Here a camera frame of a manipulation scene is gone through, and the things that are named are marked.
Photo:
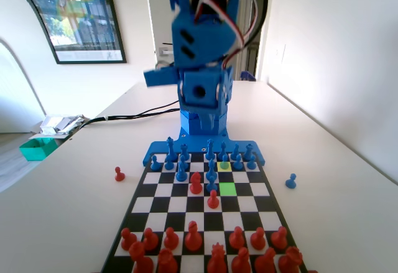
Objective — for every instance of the red chess piece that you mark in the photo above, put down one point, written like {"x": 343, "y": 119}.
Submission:
{"x": 167, "y": 262}

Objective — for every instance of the blue chess bishop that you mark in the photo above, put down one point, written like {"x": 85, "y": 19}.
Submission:
{"x": 222, "y": 153}

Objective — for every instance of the blue chair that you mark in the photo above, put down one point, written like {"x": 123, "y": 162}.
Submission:
{"x": 247, "y": 76}

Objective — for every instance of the white arched panel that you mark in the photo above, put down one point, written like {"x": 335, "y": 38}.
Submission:
{"x": 15, "y": 21}

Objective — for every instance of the red chess pawn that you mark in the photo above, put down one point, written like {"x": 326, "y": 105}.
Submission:
{"x": 128, "y": 240}
{"x": 279, "y": 238}
{"x": 171, "y": 240}
{"x": 119, "y": 175}
{"x": 237, "y": 238}
{"x": 258, "y": 238}
{"x": 213, "y": 200}
{"x": 150, "y": 240}

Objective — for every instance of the red chess bishop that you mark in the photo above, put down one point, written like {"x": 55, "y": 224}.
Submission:
{"x": 241, "y": 262}
{"x": 193, "y": 238}

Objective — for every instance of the black framed poster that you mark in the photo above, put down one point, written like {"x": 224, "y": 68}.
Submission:
{"x": 87, "y": 21}

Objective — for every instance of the blue chess queen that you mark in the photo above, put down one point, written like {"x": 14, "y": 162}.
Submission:
{"x": 170, "y": 145}

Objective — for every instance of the green plastic box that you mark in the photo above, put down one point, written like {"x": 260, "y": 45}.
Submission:
{"x": 46, "y": 150}

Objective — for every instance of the black and white chessboard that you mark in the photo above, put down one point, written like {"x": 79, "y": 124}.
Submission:
{"x": 174, "y": 204}

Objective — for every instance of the blue chess rook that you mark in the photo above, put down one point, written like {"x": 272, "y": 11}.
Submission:
{"x": 247, "y": 152}
{"x": 185, "y": 152}

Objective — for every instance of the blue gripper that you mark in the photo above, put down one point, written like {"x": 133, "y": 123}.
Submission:
{"x": 214, "y": 91}

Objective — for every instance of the red chess rook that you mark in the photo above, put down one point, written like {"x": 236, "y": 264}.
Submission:
{"x": 290, "y": 259}
{"x": 140, "y": 259}

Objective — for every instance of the blue pawn centre left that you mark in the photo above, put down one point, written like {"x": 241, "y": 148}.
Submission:
{"x": 211, "y": 168}

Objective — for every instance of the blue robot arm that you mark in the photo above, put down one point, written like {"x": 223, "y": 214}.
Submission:
{"x": 191, "y": 127}

